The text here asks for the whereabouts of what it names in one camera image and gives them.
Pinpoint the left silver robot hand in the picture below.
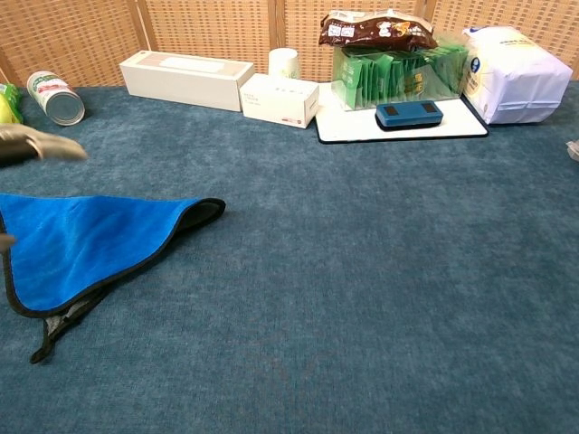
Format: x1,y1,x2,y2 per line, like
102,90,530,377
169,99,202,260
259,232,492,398
0,124,90,251

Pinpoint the grey and blue cloth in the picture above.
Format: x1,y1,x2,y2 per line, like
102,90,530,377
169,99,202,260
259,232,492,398
0,193,227,365

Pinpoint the white and green can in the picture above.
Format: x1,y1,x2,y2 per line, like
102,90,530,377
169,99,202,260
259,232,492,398
25,71,86,127

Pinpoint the green tissue pack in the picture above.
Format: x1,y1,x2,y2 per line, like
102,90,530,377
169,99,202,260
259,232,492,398
0,82,24,126

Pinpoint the long white power strip box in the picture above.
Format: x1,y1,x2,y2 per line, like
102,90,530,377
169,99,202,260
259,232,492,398
119,50,255,113

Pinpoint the wooden woven folding screen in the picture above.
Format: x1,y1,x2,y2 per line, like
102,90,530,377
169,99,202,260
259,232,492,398
0,0,579,88

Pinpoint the small white cardboard box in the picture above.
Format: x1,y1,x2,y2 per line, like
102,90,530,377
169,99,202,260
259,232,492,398
239,72,320,129

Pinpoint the white paper cup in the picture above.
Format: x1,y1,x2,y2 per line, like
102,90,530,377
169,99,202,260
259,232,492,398
268,48,300,81

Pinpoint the white whiteboard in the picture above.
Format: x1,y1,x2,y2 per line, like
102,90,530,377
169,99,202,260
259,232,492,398
315,96,490,145

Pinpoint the blue table cloth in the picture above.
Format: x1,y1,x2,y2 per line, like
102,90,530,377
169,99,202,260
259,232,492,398
0,80,579,434

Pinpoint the brown snack bag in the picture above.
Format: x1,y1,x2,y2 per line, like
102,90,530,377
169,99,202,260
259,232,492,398
318,11,440,50

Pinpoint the clear box of green sachets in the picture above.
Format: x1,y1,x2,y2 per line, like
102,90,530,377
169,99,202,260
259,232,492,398
331,38,470,112

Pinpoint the blue whiteboard eraser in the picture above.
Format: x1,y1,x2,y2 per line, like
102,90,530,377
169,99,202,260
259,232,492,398
375,101,445,132

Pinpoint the white paper sack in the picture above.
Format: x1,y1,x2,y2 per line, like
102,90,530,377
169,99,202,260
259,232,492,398
460,25,574,126

